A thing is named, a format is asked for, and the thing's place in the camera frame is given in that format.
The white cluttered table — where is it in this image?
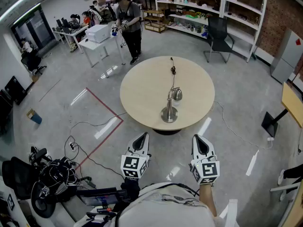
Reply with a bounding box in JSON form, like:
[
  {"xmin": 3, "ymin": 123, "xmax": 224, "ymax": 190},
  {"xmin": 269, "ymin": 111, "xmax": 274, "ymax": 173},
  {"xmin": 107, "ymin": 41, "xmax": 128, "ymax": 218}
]
[{"xmin": 52, "ymin": 25, "xmax": 89, "ymax": 53}]

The person's white printed shirt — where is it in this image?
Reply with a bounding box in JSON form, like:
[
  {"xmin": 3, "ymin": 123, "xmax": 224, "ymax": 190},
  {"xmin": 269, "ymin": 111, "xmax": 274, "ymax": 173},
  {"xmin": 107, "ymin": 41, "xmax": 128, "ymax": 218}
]
[{"xmin": 77, "ymin": 182, "xmax": 237, "ymax": 227}]

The light wooden cabinet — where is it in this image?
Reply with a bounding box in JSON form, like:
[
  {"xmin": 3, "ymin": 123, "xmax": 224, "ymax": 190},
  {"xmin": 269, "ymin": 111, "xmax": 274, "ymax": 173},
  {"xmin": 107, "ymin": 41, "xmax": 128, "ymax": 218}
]
[{"xmin": 276, "ymin": 188, "xmax": 303, "ymax": 227}]

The black cable harness bundle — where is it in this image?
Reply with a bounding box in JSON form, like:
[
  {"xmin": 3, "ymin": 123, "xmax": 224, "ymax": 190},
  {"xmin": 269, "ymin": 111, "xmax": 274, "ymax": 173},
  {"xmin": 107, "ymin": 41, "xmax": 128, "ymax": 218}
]
[{"xmin": 28, "ymin": 147, "xmax": 81, "ymax": 196}]

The black swivel office chair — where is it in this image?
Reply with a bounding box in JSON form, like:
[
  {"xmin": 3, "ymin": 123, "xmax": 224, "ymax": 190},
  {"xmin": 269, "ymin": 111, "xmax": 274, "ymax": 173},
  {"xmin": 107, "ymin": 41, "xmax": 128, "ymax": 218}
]
[{"xmin": 20, "ymin": 50, "xmax": 47, "ymax": 75}]

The grey metal bar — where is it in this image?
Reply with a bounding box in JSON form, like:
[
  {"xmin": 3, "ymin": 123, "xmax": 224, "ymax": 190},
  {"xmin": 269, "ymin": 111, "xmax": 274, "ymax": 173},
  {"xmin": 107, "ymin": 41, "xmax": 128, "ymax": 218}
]
[{"xmin": 270, "ymin": 182, "xmax": 301, "ymax": 192}]

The white webbing strap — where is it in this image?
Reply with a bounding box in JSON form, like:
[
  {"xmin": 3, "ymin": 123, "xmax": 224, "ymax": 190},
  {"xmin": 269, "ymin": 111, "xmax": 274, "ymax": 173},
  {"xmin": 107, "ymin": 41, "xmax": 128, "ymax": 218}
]
[{"xmin": 226, "ymin": 199, "xmax": 238, "ymax": 227}]

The white printer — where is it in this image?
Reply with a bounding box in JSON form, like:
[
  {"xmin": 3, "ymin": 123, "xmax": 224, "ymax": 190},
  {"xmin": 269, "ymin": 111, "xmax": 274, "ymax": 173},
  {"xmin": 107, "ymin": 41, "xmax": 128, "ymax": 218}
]
[{"xmin": 85, "ymin": 24, "xmax": 112, "ymax": 44}]

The black cantilever office chair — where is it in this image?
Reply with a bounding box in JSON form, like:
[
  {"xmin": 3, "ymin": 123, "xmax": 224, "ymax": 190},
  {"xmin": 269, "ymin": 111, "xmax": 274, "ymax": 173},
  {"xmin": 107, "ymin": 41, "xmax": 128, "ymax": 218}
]
[{"xmin": 203, "ymin": 17, "xmax": 235, "ymax": 64}]

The grey refrigerator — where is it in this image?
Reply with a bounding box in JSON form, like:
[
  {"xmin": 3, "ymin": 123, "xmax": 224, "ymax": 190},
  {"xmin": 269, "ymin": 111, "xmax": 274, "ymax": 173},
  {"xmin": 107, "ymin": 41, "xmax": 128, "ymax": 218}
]
[{"xmin": 270, "ymin": 28, "xmax": 303, "ymax": 84}]

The black flat case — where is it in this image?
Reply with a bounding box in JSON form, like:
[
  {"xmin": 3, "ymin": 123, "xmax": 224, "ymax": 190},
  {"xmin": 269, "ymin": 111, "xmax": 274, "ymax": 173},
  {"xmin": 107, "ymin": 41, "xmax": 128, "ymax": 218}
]
[{"xmin": 4, "ymin": 76, "xmax": 28, "ymax": 105}]

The blue box with cardboard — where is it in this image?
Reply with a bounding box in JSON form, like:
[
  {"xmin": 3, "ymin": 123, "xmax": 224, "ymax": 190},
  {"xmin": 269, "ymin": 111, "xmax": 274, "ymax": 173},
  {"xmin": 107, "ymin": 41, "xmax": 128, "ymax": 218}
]
[{"xmin": 26, "ymin": 108, "xmax": 43, "ymax": 125}]

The thin grey floor cable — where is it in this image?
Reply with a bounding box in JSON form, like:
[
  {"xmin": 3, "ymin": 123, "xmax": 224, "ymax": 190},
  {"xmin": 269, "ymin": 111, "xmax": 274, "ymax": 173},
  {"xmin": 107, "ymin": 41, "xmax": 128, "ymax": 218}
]
[{"xmin": 70, "ymin": 112, "xmax": 127, "ymax": 146}]

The small wooden rack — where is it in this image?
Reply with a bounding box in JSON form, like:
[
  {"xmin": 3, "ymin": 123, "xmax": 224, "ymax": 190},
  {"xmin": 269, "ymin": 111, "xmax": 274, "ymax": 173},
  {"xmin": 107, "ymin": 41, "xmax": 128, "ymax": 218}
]
[{"xmin": 143, "ymin": 9, "xmax": 166, "ymax": 34}]

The red floor tape line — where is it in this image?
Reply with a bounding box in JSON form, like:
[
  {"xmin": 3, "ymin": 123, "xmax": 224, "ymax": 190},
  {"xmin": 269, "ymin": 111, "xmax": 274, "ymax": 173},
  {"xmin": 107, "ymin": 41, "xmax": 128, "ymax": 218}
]
[{"xmin": 75, "ymin": 87, "xmax": 124, "ymax": 170}]

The black mesh office chair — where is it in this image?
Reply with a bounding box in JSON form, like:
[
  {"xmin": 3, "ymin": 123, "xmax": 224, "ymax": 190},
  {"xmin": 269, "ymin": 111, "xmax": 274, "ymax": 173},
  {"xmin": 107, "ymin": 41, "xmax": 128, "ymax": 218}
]
[{"xmin": 1, "ymin": 156, "xmax": 57, "ymax": 218}]

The person's right forearm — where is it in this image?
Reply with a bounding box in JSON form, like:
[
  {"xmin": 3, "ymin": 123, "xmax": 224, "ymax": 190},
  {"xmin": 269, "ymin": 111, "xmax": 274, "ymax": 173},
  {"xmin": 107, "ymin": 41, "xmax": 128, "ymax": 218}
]
[{"xmin": 198, "ymin": 183, "xmax": 218, "ymax": 217}]

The wooden side table black stand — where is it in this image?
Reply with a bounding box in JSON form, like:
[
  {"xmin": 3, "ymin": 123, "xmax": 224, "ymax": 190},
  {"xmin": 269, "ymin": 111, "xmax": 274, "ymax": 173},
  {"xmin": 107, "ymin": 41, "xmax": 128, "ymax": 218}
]
[{"xmin": 261, "ymin": 81, "xmax": 303, "ymax": 138}]

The black floor cable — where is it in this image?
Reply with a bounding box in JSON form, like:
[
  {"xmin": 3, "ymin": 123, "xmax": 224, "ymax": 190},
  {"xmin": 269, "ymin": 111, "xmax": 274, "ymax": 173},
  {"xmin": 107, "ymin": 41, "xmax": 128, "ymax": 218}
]
[{"xmin": 64, "ymin": 136, "xmax": 126, "ymax": 177}]

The silver desk lamp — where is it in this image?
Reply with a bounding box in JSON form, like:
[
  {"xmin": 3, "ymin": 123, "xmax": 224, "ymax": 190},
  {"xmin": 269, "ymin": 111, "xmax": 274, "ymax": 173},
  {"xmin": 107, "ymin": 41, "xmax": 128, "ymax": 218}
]
[{"xmin": 160, "ymin": 86, "xmax": 183, "ymax": 124}]

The black equipment rack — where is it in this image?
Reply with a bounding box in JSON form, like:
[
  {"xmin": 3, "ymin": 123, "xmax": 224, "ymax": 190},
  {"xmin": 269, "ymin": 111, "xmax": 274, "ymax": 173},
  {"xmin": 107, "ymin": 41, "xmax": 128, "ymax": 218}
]
[{"xmin": 0, "ymin": 88, "xmax": 14, "ymax": 134}]

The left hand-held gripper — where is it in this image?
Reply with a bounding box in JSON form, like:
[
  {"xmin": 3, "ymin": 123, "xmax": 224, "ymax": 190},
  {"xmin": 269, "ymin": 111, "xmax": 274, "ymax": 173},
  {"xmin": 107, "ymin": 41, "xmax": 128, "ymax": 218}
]
[{"xmin": 120, "ymin": 132, "xmax": 152, "ymax": 179}]

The black flat panel device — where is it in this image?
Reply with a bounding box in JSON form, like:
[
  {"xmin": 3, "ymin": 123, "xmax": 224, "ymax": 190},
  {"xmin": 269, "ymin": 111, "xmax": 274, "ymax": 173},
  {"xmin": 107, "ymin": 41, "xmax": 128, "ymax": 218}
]
[{"xmin": 77, "ymin": 187, "xmax": 133, "ymax": 208}]

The white floor cable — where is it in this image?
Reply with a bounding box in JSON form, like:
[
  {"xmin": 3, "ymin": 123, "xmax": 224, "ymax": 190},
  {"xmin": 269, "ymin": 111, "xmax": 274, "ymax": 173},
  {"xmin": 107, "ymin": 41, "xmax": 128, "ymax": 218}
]
[{"xmin": 213, "ymin": 100, "xmax": 273, "ymax": 150}]

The black round table base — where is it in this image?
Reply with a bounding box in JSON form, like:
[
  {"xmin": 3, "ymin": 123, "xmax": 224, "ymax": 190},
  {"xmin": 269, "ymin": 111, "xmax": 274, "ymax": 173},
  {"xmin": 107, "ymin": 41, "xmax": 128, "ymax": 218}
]
[{"xmin": 152, "ymin": 128, "xmax": 182, "ymax": 136}]

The black lamp power cable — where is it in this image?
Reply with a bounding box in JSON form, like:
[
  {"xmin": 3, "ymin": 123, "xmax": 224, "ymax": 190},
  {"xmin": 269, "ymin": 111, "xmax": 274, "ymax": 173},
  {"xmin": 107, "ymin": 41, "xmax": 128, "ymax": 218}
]
[{"xmin": 169, "ymin": 57, "xmax": 177, "ymax": 91}]

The black framed glass door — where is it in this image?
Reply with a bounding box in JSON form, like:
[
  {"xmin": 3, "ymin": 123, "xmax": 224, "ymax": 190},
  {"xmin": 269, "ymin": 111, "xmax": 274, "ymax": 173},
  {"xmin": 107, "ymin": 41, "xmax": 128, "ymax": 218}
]
[{"xmin": 10, "ymin": 5, "xmax": 56, "ymax": 49}]

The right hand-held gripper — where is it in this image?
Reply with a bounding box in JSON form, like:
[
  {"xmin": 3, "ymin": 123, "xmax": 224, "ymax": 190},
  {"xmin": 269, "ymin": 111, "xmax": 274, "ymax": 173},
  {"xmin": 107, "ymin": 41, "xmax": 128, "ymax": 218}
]
[{"xmin": 189, "ymin": 134, "xmax": 220, "ymax": 185}]

